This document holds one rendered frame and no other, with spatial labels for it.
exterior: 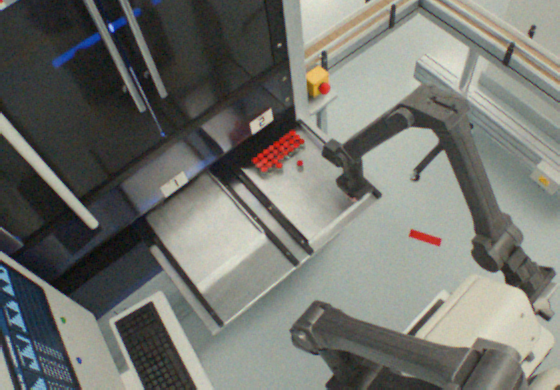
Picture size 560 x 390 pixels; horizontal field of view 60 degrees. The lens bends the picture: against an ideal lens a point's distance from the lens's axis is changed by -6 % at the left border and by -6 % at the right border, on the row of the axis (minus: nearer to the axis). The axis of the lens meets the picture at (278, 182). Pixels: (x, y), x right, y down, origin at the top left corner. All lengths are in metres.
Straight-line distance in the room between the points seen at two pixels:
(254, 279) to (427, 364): 0.85
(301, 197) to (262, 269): 0.27
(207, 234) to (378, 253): 1.11
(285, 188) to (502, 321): 0.89
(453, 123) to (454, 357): 0.44
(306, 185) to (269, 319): 0.93
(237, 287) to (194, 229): 0.24
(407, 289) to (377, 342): 1.61
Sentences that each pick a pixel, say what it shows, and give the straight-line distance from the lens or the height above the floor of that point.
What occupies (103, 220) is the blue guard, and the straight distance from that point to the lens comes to 1.52.
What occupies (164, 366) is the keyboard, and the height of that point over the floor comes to 0.83.
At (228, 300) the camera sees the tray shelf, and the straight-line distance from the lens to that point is 1.54.
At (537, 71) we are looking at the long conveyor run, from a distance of 2.01.
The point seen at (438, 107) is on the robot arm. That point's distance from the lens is 1.02.
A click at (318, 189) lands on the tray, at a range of 1.65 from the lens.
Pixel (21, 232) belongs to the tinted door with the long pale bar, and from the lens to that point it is 1.42.
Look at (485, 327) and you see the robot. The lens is 1.01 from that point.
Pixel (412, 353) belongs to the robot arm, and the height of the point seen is 1.53.
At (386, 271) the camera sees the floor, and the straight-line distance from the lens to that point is 2.48.
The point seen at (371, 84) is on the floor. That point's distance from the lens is 3.06.
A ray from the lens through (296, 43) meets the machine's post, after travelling 1.52.
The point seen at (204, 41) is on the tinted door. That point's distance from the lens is 1.30.
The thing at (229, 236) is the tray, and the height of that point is 0.88.
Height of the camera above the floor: 2.32
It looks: 60 degrees down
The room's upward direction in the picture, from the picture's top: 11 degrees counter-clockwise
